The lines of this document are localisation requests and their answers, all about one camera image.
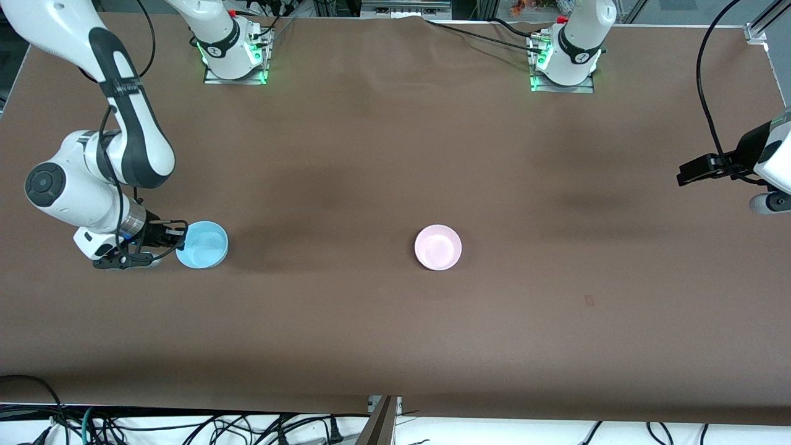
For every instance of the silver electronics box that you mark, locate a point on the silver electronics box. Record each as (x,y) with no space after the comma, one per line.
(401,7)

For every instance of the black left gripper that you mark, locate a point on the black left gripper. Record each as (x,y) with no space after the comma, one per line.
(744,154)

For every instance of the brown paper table cover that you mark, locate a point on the brown paper table cover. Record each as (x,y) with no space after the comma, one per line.
(371,340)

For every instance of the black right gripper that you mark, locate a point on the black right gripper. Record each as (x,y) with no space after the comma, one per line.
(153,233)

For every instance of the aluminium frame post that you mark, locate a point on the aluminium frame post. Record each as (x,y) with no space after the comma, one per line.
(383,426)

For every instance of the pink plastic bowl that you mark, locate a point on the pink plastic bowl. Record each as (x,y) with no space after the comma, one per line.
(437,247)

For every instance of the aluminium frame profile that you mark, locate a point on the aluminium frame profile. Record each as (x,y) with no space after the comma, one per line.
(763,25)

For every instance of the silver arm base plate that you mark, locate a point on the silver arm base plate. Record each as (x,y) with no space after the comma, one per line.
(216,80)
(581,88)

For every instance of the blue plastic bowl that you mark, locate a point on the blue plastic bowl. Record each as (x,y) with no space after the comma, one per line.
(203,245)

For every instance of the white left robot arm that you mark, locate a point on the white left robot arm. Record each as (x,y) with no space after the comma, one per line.
(581,37)

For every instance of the black power plug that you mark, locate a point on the black power plug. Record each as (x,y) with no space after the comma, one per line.
(335,432)

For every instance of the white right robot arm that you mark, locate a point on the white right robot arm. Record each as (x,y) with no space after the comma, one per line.
(62,185)

